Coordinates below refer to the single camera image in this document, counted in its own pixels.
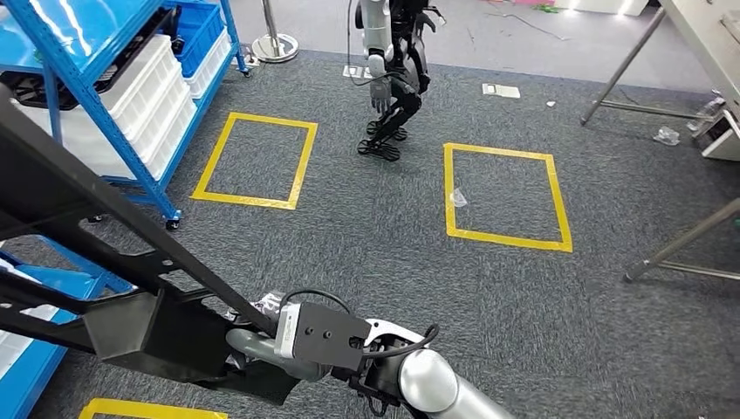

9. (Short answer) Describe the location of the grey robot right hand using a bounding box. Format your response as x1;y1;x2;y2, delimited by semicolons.
225;292;335;383

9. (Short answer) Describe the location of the black plastic bracket part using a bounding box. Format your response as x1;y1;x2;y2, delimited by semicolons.
0;83;305;407

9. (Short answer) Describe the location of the blue metal shelf rack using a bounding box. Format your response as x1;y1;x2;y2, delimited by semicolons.
0;0;252;232
0;234;135;419

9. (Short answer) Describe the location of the large white plastic crate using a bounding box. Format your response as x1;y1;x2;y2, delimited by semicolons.
58;34;177;126
86;75;189;155
11;95;199;182

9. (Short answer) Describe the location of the small white plastic crate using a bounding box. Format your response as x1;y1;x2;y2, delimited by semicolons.
183;27;234;100

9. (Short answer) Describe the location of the black humanoid robot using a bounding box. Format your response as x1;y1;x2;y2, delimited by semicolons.
346;0;448;163

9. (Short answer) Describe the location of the blue plastic crate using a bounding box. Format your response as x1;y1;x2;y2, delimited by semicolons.
172;1;227;78

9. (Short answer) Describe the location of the black plastic tray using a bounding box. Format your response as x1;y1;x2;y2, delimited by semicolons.
0;6;182;111

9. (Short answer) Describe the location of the white box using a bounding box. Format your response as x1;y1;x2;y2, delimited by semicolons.
700;109;740;161

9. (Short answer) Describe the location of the chrome stanchion post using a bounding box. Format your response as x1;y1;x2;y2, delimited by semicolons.
252;0;300;64

